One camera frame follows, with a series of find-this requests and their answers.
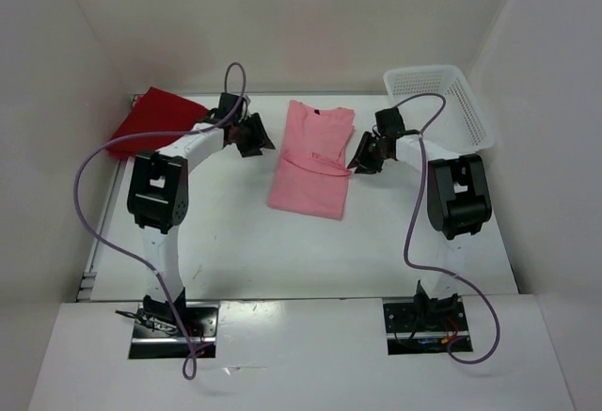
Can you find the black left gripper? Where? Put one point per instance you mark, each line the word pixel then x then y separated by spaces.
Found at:
pixel 247 134

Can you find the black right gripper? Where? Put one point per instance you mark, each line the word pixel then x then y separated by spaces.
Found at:
pixel 372 150

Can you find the light pink t-shirt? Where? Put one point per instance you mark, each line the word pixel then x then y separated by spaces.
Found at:
pixel 311 176

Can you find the dark red t-shirt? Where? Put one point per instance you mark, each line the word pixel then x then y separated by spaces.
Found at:
pixel 155 111

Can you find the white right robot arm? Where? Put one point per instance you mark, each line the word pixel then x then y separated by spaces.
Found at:
pixel 454 191

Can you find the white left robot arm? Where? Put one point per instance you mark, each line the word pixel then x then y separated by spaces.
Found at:
pixel 158 199

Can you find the white plastic basket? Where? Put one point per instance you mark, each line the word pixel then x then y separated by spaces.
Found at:
pixel 461 127

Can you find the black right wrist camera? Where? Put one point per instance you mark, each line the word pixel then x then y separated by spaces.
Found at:
pixel 390 123

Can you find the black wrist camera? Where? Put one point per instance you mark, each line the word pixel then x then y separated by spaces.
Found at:
pixel 231 110
pixel 390 123

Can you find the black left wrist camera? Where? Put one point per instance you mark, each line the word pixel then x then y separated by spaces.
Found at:
pixel 231 110

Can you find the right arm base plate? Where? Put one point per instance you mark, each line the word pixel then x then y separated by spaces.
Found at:
pixel 421 326

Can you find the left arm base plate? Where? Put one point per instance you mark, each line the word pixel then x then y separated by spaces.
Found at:
pixel 156 339

